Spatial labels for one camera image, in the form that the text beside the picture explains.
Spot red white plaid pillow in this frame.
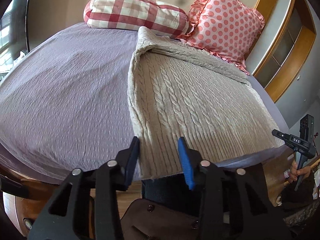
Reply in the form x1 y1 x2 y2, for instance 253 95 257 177
83 0 189 38

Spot pink polka dot ruffled pillow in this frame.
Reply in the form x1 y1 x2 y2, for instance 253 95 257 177
179 0 265 75

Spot beige cable-knit sweater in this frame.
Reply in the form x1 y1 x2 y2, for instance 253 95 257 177
127 27 283 179

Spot brown fuzzy sleeve forearm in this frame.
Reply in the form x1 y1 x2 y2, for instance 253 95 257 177
280 172 319 228

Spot person's right hand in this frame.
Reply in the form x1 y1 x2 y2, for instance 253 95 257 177
288 160 311 183

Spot dark wooden bed frame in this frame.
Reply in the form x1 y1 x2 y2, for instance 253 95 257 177
1 168 95 239

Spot brown jacket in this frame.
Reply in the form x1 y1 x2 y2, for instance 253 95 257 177
120 199 199 239

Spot lavender textured bed sheet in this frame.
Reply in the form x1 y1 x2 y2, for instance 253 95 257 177
1 23 287 183

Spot wooden framed wardrobe door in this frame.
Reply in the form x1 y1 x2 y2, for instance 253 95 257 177
245 0 317 102

